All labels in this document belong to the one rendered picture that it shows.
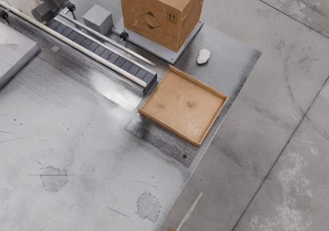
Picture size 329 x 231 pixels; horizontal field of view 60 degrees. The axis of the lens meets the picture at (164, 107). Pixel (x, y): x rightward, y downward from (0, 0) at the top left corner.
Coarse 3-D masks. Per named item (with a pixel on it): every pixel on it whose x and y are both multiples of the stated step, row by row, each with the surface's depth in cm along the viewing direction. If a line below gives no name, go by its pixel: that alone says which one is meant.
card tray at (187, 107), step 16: (176, 80) 131; (192, 80) 130; (160, 96) 127; (176, 96) 128; (192, 96) 128; (208, 96) 128; (224, 96) 126; (144, 112) 120; (160, 112) 124; (176, 112) 124; (192, 112) 125; (208, 112) 125; (176, 128) 121; (192, 128) 121; (208, 128) 122
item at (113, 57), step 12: (12, 12) 139; (48, 24) 137; (60, 24) 137; (72, 36) 134; (84, 36) 135; (96, 48) 132; (96, 60) 129; (108, 60) 129; (120, 60) 130; (132, 72) 127; (144, 72) 127
